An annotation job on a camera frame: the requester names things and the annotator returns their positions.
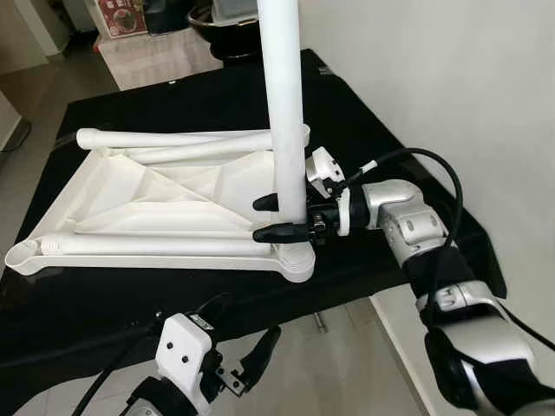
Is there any black round basin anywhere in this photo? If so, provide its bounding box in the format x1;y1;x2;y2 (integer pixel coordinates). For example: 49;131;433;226
186;0;261;62

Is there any white plastic children table top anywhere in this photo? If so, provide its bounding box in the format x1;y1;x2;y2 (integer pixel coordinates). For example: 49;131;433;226
4;126;317;285

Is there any black tablecloth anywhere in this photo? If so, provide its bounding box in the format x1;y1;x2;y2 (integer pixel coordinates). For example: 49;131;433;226
0;48;508;391

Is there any red printed carton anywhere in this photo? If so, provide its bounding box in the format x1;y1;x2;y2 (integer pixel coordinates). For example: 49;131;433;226
95;0;148;37

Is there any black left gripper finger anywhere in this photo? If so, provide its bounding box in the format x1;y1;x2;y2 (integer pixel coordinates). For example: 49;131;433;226
245;325;283;387

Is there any pale low cabinet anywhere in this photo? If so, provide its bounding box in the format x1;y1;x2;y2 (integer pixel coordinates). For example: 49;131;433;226
95;30;222;92

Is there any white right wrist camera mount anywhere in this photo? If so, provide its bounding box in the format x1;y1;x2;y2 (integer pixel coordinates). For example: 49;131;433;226
305;147;352;237

